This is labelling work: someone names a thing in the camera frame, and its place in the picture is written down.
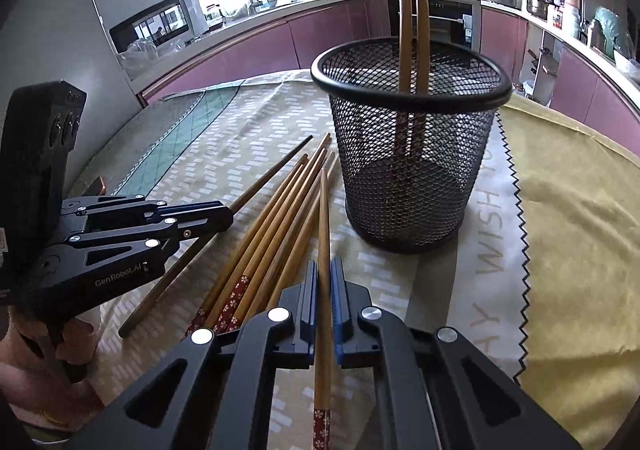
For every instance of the built-in black oven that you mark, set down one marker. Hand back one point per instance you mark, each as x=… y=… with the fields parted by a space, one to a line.
x=452 y=20

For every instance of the black mesh utensil holder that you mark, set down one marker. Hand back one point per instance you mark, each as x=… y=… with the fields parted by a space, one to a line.
x=400 y=215

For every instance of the stainless steel pot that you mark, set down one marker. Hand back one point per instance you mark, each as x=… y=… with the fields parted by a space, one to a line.
x=537 y=1

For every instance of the green wrapped bundle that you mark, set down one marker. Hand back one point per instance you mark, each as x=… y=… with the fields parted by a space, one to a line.
x=610 y=30

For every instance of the person's left hand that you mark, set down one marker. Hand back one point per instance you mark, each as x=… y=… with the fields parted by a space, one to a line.
x=30 y=380

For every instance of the pink kitchen cabinets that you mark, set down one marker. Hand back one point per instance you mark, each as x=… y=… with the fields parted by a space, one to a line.
x=320 y=35

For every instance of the bunch of wooden chopsticks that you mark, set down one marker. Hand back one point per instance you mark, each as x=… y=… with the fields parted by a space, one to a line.
x=270 y=240

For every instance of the patterned beige tablecloth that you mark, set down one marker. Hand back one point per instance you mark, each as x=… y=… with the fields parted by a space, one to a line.
x=215 y=145

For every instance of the white microwave oven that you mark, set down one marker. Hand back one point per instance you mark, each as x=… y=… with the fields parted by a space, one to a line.
x=150 y=20

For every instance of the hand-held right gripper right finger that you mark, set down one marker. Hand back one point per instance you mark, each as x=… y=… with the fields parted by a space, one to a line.
x=338 y=302

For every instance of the clear plastic bag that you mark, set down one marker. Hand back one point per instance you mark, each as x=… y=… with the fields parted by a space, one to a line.
x=140 y=55

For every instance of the copper thermos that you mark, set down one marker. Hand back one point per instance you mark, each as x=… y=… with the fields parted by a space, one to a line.
x=572 y=5

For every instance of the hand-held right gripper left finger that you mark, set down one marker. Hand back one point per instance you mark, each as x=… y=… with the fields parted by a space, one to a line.
x=311 y=302

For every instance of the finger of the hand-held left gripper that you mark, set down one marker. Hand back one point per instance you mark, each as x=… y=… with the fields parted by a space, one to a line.
x=125 y=280
x=200 y=212

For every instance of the grey refrigerator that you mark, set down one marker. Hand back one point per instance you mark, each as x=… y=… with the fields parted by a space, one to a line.
x=55 y=30

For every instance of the dark brown chopstick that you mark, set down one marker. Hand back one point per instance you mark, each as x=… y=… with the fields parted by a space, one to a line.
x=270 y=175

